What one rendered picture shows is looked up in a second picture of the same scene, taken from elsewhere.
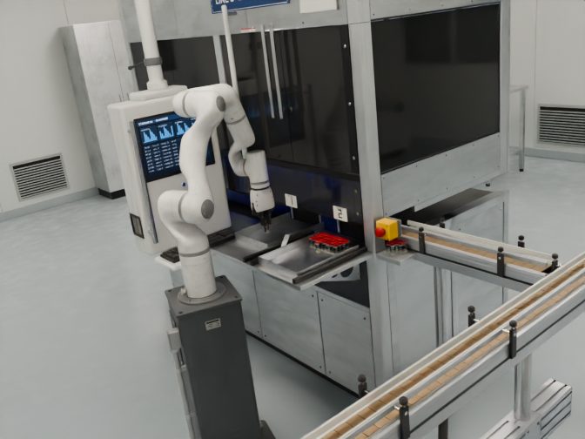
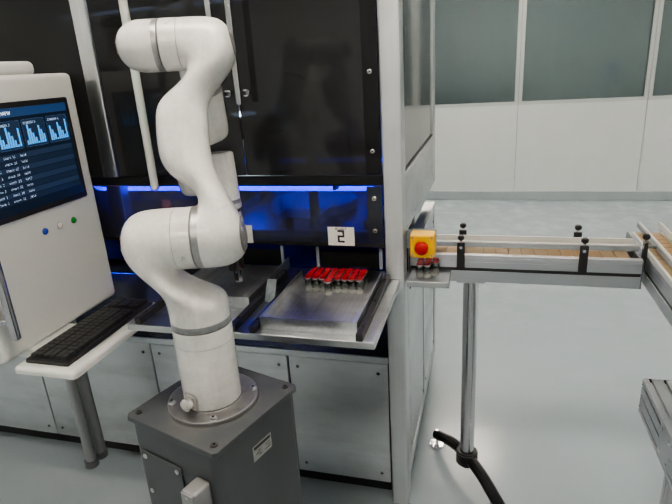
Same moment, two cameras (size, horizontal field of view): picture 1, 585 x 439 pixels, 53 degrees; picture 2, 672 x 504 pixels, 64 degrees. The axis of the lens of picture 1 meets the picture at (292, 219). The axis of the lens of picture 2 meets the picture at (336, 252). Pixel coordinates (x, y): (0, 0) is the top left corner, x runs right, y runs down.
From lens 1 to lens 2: 1.43 m
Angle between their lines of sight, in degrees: 34
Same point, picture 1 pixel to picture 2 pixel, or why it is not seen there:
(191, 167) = (199, 158)
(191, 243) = (213, 305)
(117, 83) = not seen: outside the picture
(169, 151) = (17, 172)
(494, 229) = not seen: hidden behind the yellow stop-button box
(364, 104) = (399, 69)
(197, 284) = (221, 382)
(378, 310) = (403, 357)
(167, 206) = (159, 240)
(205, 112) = (215, 52)
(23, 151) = not seen: outside the picture
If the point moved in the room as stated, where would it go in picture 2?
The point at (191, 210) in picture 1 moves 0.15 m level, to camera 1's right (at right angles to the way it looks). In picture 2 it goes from (224, 237) to (292, 220)
